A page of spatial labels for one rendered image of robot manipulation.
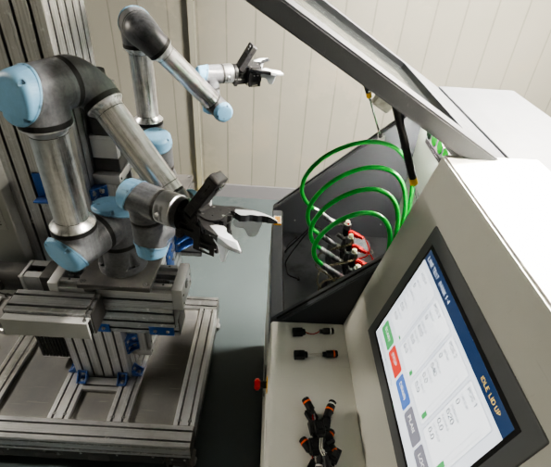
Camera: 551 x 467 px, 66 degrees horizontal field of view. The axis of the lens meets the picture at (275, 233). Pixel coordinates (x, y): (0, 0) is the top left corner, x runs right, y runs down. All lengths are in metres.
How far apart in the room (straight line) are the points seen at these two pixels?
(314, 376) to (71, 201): 0.77
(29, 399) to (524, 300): 2.00
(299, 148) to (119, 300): 2.35
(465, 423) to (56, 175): 0.98
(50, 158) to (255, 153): 2.56
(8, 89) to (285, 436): 0.96
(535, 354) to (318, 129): 2.92
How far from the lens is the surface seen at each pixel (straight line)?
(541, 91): 3.81
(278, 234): 1.69
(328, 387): 1.18
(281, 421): 1.12
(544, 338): 0.69
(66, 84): 1.07
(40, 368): 2.35
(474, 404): 0.78
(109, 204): 1.32
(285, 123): 3.42
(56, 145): 1.10
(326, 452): 1.08
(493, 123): 1.47
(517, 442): 0.72
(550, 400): 0.68
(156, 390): 2.12
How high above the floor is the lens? 1.95
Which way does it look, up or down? 36 degrees down
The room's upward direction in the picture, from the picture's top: 4 degrees clockwise
